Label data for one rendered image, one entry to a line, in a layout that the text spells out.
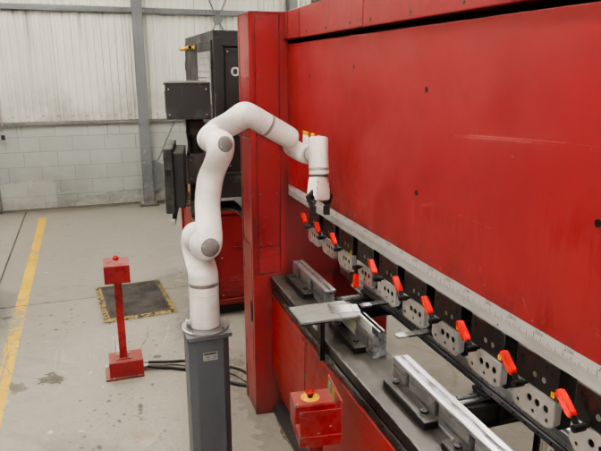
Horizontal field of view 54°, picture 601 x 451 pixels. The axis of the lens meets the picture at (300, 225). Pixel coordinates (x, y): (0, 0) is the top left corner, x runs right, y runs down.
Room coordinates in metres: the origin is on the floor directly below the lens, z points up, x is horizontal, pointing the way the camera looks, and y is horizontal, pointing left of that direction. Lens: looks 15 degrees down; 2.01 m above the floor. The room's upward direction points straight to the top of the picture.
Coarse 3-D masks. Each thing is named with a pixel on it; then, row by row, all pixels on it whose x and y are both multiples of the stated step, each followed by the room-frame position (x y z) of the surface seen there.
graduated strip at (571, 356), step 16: (320, 208) 2.74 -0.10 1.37; (352, 224) 2.38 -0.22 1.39; (384, 240) 2.10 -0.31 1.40; (400, 256) 1.98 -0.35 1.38; (432, 272) 1.78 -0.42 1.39; (464, 288) 1.61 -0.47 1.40; (480, 304) 1.54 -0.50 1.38; (512, 320) 1.41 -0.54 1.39; (544, 336) 1.30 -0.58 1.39; (560, 352) 1.24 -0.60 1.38; (592, 368) 1.15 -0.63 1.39
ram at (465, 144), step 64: (320, 64) 2.76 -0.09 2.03; (384, 64) 2.15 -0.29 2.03; (448, 64) 1.76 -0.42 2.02; (512, 64) 1.49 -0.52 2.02; (576, 64) 1.29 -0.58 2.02; (320, 128) 2.75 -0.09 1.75; (384, 128) 2.14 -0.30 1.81; (448, 128) 1.74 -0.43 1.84; (512, 128) 1.47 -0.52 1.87; (576, 128) 1.27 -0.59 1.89; (384, 192) 2.12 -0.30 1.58; (448, 192) 1.72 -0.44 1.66; (512, 192) 1.45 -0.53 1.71; (576, 192) 1.25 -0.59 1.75; (448, 256) 1.70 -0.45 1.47; (512, 256) 1.43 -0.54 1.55; (576, 256) 1.23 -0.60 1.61; (576, 320) 1.21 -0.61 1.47
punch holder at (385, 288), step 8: (384, 256) 2.10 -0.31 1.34; (384, 264) 2.09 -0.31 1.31; (392, 264) 2.03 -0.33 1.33; (384, 272) 2.09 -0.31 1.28; (392, 272) 2.03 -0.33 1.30; (400, 272) 2.00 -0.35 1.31; (384, 280) 2.08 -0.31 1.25; (392, 280) 2.03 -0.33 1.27; (400, 280) 2.00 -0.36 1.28; (384, 288) 2.08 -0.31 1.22; (392, 288) 2.02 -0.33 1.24; (384, 296) 2.08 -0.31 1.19; (392, 296) 2.02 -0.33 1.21; (392, 304) 2.02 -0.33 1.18; (400, 304) 2.00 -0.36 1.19
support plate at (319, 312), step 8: (312, 304) 2.46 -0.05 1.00; (320, 304) 2.46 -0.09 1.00; (336, 304) 2.46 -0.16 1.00; (296, 312) 2.37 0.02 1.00; (304, 312) 2.37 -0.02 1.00; (312, 312) 2.37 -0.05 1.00; (320, 312) 2.37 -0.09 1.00; (328, 312) 2.37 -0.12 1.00; (344, 312) 2.37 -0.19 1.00; (352, 312) 2.37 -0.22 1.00; (304, 320) 2.28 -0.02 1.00; (312, 320) 2.28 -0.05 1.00; (320, 320) 2.29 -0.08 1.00; (328, 320) 2.30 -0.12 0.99
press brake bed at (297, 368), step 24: (288, 312) 2.88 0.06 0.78; (288, 336) 2.88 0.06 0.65; (312, 336) 2.52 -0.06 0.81; (288, 360) 2.88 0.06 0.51; (312, 360) 2.52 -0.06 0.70; (288, 384) 2.89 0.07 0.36; (312, 384) 2.52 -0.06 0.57; (336, 384) 2.23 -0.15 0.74; (288, 408) 3.04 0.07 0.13; (336, 408) 2.23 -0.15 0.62; (360, 408) 2.00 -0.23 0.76; (288, 432) 2.92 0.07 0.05; (360, 432) 2.00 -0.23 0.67; (384, 432) 1.82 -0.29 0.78
